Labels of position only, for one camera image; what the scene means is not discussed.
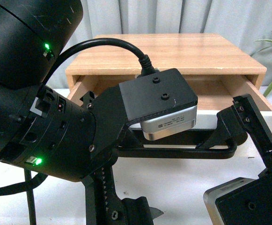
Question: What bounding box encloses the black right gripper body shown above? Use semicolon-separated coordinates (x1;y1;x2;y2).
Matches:
201;94;272;225

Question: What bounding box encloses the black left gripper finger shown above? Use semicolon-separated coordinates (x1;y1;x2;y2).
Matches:
121;196;164;225

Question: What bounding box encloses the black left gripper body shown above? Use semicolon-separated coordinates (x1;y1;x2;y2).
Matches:
82;69;198;225

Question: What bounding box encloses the white drawer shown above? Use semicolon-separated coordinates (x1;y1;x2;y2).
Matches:
67;75;272;132

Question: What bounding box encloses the wooden drawer cabinet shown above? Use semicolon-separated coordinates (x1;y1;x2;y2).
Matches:
65;33;267;99

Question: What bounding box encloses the black camera cable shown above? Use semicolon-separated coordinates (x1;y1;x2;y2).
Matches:
39;38;160;99

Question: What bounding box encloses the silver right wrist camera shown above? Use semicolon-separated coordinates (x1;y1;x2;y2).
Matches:
203;177;254;225

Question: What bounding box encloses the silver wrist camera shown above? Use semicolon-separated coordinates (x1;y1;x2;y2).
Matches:
203;177;254;225
140;105;197;141

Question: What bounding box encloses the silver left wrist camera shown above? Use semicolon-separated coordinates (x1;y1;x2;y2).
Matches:
140;105;197;141

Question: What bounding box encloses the black drawer handle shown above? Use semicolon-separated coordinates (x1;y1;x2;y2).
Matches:
118;129;237;159

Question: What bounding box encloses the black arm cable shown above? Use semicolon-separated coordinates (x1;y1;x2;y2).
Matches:
0;168;47;225

